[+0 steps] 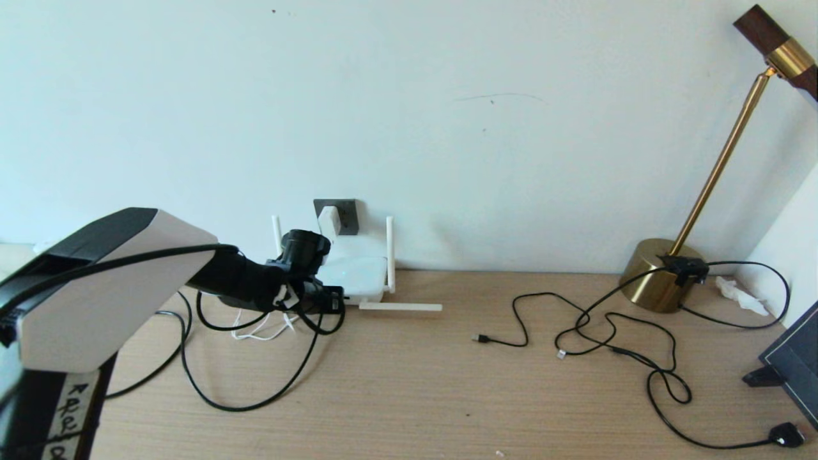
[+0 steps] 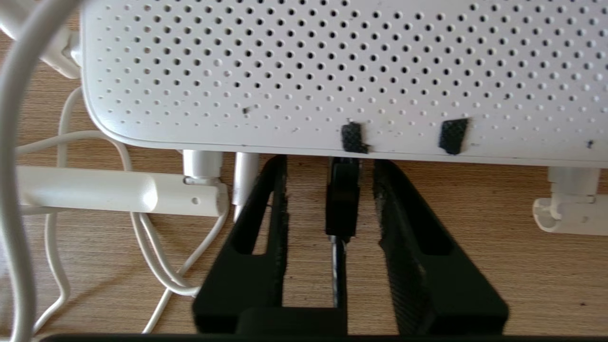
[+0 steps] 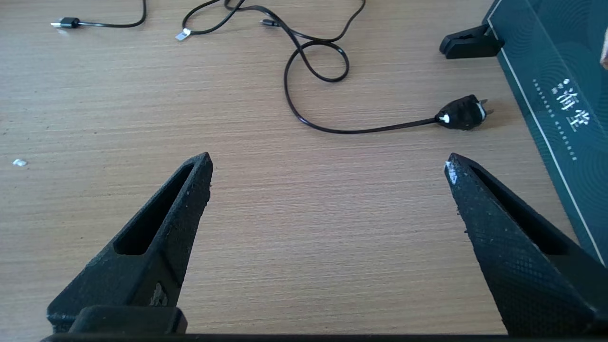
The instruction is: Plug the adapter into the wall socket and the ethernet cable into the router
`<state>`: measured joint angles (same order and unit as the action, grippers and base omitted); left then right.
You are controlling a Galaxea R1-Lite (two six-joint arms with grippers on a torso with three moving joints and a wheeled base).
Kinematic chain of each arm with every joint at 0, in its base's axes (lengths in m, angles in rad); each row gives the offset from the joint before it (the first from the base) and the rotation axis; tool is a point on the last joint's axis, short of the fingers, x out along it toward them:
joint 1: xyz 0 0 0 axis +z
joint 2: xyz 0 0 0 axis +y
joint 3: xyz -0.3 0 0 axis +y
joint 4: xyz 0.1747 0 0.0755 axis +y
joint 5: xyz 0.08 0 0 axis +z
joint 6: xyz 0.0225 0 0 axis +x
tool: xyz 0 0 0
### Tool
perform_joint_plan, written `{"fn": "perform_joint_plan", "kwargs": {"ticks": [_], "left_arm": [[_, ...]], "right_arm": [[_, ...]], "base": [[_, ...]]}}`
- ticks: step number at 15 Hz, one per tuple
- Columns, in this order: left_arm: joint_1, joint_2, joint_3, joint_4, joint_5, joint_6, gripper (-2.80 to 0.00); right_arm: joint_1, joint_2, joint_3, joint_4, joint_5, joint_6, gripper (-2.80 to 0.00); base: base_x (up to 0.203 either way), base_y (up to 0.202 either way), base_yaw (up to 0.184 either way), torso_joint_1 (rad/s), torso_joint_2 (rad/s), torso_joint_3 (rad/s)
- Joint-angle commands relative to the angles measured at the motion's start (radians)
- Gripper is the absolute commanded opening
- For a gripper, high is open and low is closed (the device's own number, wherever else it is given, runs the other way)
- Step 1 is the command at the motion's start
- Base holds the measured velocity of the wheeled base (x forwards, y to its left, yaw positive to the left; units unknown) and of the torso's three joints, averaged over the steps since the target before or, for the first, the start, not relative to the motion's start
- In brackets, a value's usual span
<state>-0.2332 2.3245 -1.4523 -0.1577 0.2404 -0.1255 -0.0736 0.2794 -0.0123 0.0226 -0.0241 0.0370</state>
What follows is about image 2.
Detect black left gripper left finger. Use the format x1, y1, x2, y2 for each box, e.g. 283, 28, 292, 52
192, 154, 348, 334

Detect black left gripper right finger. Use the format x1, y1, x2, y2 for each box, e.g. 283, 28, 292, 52
372, 159, 510, 336

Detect black ethernet cable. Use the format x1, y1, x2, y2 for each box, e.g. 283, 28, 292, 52
325, 157, 361, 309

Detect thin white adapter cable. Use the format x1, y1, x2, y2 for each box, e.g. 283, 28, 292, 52
0, 0, 261, 342

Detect white router with antennas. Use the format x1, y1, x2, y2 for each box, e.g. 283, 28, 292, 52
0, 0, 608, 237

